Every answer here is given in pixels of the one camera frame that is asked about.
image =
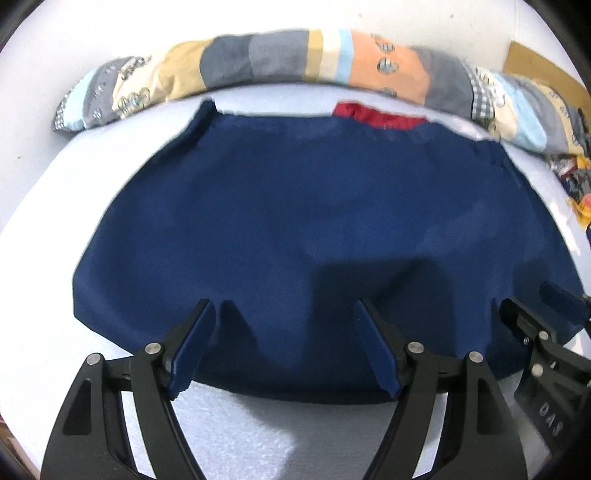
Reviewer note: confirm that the navy work jacket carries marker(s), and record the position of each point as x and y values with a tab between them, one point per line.
295	207

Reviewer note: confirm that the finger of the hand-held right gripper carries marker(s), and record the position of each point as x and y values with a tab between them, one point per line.
521	314
565	300

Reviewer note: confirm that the pile of patterned clothes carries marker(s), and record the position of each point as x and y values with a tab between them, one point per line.
577	184

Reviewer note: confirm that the wooden headboard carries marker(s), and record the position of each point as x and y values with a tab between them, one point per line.
540	64

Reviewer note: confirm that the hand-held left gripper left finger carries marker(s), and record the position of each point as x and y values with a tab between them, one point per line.
191	350

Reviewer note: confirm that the light blue cloud blanket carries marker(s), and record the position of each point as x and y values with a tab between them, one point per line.
46	277

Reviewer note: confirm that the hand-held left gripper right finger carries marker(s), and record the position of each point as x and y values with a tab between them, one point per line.
378	350

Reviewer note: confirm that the patchwork rolled quilt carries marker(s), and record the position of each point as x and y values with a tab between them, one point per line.
277	57

